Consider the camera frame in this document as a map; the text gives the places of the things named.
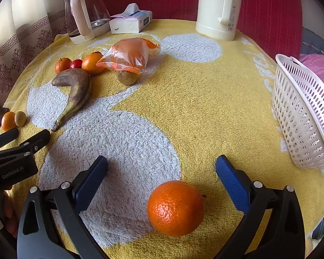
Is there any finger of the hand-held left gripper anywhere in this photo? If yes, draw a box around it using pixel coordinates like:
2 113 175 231
0 128 19 152
15 129 51 157

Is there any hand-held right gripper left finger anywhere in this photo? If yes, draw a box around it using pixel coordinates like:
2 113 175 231
17 155 109 259

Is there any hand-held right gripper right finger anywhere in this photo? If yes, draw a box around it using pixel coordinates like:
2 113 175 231
215 155 305 259

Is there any small orange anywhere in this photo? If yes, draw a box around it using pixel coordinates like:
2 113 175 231
1 111 17 132

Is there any large orange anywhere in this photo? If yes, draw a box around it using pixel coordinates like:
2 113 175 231
147 180 206 237

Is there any overripe brown banana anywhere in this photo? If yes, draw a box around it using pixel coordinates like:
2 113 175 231
51 69 92 132

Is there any medium orange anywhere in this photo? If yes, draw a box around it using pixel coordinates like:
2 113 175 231
81 52 106 75
55 57 73 74

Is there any white plastic basket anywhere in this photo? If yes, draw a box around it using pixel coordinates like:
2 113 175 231
271 54 324 170

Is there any orange plastic bag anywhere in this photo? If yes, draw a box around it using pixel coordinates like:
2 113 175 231
96 38 162 74

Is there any person's left hand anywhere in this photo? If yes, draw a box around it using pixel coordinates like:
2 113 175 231
0 190 19 239

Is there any small brown round fruit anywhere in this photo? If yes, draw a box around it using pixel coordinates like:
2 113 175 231
14 111 27 127

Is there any yellow and white towel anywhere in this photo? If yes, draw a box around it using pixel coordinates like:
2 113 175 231
0 19 324 259

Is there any patterned beige curtain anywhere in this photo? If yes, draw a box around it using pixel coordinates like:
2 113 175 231
0 0 84 108

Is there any glass electric kettle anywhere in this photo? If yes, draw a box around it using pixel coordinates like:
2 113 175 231
63 0 111 45

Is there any pink dotted duvet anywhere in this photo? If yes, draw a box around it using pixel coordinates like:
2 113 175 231
298 54 324 87

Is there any tissue pack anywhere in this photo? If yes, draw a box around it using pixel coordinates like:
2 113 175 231
109 3 153 34

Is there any grey upholstered bed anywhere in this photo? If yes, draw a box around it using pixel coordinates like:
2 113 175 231
300 28 324 57

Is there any cream thermos jug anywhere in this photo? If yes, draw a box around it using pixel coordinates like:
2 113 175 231
195 0 243 41

